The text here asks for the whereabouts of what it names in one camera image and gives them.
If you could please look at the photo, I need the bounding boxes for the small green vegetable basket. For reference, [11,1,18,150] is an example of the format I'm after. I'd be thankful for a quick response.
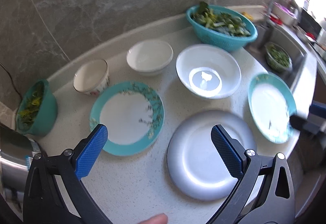
[16,79,57,137]

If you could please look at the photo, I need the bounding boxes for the person's left hand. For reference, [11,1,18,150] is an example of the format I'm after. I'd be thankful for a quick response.
[139,214,168,224]

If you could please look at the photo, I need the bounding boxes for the medium white bowl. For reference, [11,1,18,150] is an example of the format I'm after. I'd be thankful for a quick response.
[126,39,174,76]

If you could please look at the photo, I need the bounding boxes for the leafy greens in large basket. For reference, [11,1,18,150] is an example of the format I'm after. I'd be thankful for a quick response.
[191,1,251,37]

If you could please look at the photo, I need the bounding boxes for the small floral white bowl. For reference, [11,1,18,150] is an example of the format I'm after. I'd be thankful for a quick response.
[73,59,110,97]

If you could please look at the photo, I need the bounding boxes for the teal floral rim plate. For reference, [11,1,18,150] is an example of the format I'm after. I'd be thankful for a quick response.
[89,81,165,157]

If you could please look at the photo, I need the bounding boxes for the grey white plate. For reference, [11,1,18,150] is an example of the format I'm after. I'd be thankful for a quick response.
[167,110,256,201]

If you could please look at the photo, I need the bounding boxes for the black power cable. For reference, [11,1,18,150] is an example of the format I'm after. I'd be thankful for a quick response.
[0,62,24,102]

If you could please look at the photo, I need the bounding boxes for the chrome kitchen faucet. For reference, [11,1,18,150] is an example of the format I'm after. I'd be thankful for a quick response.
[261,0,301,27]

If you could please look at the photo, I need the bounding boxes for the chopped greens in small basket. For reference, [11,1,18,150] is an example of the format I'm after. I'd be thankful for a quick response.
[18,82,44,129]

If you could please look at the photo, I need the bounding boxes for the steel colander with greens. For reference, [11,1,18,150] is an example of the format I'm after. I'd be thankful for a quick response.
[265,42,292,73]

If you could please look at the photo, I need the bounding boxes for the large white bowl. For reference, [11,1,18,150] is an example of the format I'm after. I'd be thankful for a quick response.
[176,44,241,99]

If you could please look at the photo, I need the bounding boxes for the large teal vegetable basket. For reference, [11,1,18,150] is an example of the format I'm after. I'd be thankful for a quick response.
[186,4,258,52]

